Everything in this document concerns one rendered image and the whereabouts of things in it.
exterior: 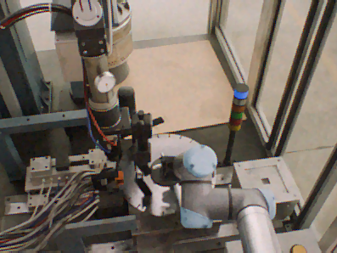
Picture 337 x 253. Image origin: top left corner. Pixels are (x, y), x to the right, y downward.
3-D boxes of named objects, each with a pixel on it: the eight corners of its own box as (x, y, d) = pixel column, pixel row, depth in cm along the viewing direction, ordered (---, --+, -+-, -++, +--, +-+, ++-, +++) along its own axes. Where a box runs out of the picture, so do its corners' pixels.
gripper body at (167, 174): (158, 157, 114) (167, 151, 103) (186, 158, 116) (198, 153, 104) (158, 182, 113) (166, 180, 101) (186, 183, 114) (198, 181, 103)
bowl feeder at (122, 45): (132, 52, 202) (127, -12, 175) (139, 91, 182) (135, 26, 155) (74, 58, 199) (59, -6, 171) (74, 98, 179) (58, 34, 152)
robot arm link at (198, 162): (187, 179, 86) (187, 142, 88) (175, 182, 97) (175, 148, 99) (219, 180, 88) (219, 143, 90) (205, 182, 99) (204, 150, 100)
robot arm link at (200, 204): (229, 228, 87) (228, 180, 89) (180, 228, 87) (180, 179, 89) (225, 227, 94) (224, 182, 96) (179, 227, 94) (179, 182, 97)
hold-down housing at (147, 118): (153, 152, 117) (151, 106, 102) (153, 164, 114) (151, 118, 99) (135, 152, 117) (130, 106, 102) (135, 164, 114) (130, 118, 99)
